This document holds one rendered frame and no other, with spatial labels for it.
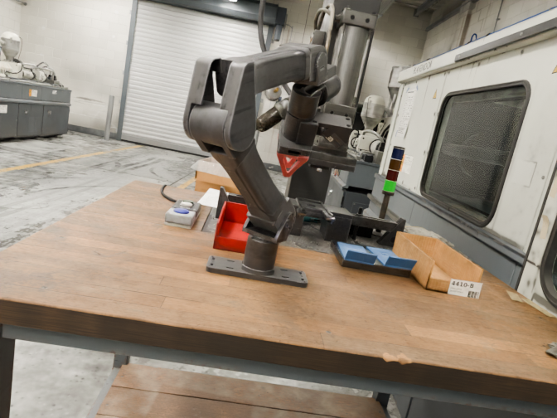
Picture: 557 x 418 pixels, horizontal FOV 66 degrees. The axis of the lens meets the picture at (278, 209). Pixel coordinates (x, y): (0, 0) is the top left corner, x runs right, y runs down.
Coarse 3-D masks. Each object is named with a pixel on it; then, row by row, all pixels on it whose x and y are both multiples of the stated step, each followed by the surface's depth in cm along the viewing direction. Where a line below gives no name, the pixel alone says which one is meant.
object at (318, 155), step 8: (320, 136) 115; (320, 144) 115; (328, 144) 115; (344, 144) 115; (312, 152) 116; (320, 152) 118; (328, 152) 119; (336, 152) 119; (344, 152) 119; (296, 160) 117; (312, 160) 117; (320, 160) 117; (328, 160) 117; (336, 160) 117; (344, 160) 117; (352, 160) 117; (320, 168) 121; (328, 168) 121; (336, 168) 118; (344, 168) 118; (352, 168) 118; (336, 176) 126
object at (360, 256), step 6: (342, 246) 110; (348, 246) 111; (354, 246) 112; (360, 246) 113; (342, 252) 105; (348, 252) 99; (354, 252) 98; (360, 252) 98; (348, 258) 100; (354, 258) 100; (360, 258) 99; (366, 258) 99; (372, 258) 99; (366, 264) 100; (372, 264) 100
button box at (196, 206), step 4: (164, 184) 151; (164, 196) 135; (172, 200) 131; (176, 200) 131; (180, 200) 122; (176, 204) 117; (180, 204) 116; (192, 204) 119; (196, 204) 121; (200, 204) 122; (184, 208) 114; (188, 208) 115; (192, 208) 116; (196, 208) 117; (200, 208) 122; (196, 212) 115; (196, 216) 118
